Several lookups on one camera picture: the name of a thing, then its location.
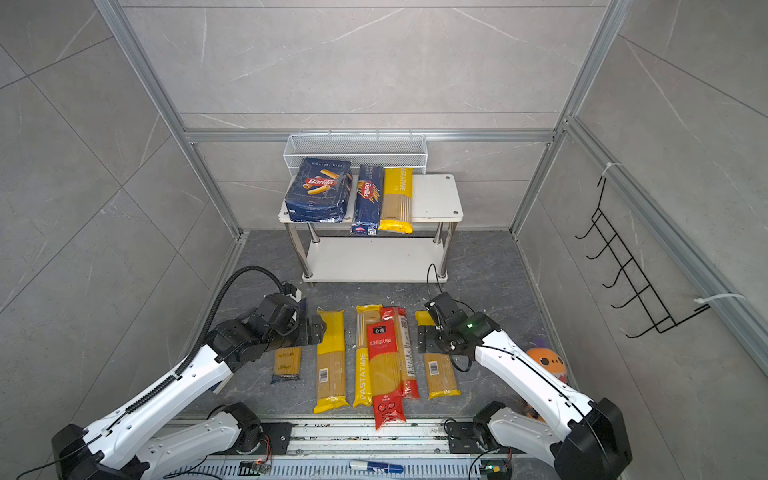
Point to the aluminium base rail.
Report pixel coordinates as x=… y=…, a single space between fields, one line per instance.
x=322 y=449

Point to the black wire hook rack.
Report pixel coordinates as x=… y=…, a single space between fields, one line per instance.
x=629 y=272

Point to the blue Barilla pasta box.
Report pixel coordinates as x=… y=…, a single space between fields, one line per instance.
x=320 y=191

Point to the red spaghetti bag with window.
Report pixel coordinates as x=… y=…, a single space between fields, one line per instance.
x=385 y=373

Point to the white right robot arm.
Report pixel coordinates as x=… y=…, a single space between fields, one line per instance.
x=579 y=437

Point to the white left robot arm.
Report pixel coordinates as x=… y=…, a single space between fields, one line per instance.
x=126 y=443

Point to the yellow Pastatime spaghetti bag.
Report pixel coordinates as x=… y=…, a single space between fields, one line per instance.
x=365 y=315

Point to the blue Barilla spaghetti bag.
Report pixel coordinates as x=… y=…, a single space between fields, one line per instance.
x=368 y=202

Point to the blue white marker pen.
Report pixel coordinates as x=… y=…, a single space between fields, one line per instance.
x=376 y=467

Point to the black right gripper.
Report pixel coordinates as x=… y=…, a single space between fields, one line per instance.
x=426 y=339

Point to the red label spaghetti bag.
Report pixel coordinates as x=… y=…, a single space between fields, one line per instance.
x=409 y=384

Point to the orange shark plush toy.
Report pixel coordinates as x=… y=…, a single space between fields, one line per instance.
x=548 y=359

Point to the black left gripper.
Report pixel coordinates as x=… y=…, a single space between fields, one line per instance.
x=306 y=335

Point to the white two-tier shelf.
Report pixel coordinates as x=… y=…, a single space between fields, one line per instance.
x=385 y=258

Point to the white wire mesh basket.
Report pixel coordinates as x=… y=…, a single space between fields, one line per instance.
x=388 y=150

